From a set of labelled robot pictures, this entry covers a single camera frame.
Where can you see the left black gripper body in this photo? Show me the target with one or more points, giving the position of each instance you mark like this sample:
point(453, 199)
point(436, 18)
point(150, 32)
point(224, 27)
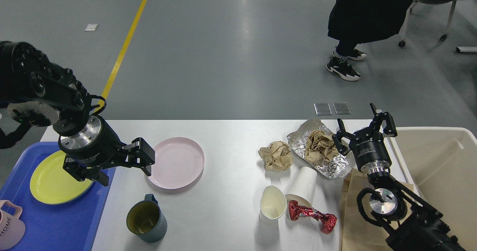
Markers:
point(94, 145)

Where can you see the metal floor plate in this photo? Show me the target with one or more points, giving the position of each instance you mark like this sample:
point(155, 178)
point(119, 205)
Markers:
point(342, 108)
point(322, 109)

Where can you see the brown paper bag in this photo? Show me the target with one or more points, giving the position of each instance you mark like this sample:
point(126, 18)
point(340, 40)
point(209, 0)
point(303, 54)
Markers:
point(357, 234)

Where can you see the left metal floor plate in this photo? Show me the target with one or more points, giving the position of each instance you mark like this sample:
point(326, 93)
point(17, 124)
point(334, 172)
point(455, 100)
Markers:
point(322, 109)

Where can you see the yellow plate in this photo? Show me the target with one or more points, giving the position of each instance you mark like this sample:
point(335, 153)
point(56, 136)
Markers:
point(51, 184)

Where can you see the right metal floor plate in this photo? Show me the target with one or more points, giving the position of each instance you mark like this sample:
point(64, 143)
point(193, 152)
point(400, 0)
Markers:
point(342, 108)

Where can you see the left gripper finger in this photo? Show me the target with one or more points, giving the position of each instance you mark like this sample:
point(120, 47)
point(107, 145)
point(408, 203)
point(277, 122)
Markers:
point(138, 154)
point(81, 173)

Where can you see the beige plastic bin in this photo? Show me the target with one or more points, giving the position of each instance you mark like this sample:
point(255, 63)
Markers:
point(442, 163)

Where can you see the white paper on floor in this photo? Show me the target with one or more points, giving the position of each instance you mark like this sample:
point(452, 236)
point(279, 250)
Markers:
point(91, 27)

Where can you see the blue plastic tray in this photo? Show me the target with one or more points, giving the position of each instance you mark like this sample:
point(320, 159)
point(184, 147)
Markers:
point(70, 226)

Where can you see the white bar on floor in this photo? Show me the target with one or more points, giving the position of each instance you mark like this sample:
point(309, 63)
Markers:
point(466, 49)

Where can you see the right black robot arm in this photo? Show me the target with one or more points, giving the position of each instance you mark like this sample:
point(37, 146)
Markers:
point(412, 224)

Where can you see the person in black coat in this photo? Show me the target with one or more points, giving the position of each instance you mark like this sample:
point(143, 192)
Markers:
point(353, 22)

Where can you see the crumpled brown paper on foil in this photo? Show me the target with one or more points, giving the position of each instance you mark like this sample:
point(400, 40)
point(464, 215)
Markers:
point(320, 147)

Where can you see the red foil wrapper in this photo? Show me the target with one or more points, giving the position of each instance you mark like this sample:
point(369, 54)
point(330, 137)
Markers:
point(295, 211)

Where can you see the pink plate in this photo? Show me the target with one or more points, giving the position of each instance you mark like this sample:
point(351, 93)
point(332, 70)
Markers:
point(178, 162)

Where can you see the lying white paper cup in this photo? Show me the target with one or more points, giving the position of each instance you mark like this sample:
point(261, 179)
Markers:
point(302, 188)

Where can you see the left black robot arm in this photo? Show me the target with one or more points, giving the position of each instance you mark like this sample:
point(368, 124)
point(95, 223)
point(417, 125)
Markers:
point(45, 94)

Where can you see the crumpled brown paper ball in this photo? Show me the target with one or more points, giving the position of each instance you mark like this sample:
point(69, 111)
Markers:
point(277, 156)

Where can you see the upright white paper cup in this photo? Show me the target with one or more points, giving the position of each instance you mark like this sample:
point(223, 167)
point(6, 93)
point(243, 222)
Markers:
point(273, 205)

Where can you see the dark teal mug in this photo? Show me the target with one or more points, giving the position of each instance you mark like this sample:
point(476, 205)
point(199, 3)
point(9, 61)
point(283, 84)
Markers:
point(146, 220)

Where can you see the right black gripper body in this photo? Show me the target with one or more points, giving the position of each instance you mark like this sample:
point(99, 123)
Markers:
point(369, 150)

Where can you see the pink mug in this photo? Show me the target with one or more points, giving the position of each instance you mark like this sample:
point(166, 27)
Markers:
point(12, 229)

